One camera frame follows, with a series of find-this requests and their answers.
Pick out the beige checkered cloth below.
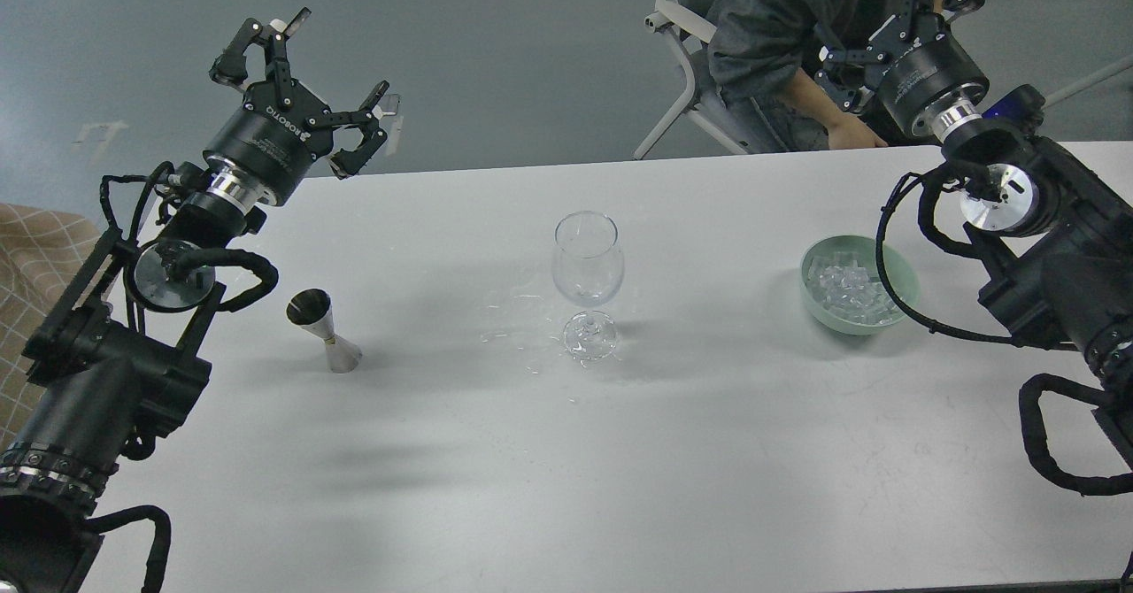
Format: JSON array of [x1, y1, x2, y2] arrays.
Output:
[[1, 203, 100, 448]]

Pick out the seated person dark clothes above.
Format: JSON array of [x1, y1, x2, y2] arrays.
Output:
[[679, 0, 915, 153]]

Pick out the clear ice cubes pile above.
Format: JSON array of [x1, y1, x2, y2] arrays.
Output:
[[806, 249, 901, 327]]

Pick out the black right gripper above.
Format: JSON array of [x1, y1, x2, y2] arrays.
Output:
[[813, 0, 989, 141]]

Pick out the steel cocktail jigger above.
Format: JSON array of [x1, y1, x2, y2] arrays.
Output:
[[286, 288, 363, 373]]

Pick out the clear wine glass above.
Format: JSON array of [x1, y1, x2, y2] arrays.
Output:
[[551, 211, 627, 361]]

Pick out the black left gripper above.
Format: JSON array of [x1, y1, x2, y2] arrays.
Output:
[[203, 8, 391, 206]]

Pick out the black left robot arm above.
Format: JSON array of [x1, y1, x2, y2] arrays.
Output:
[[3, 9, 389, 592]]

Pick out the green bowl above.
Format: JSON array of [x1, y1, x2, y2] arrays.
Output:
[[798, 235, 920, 336]]

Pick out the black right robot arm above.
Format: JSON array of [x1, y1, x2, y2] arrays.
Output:
[[816, 0, 1132, 495]]

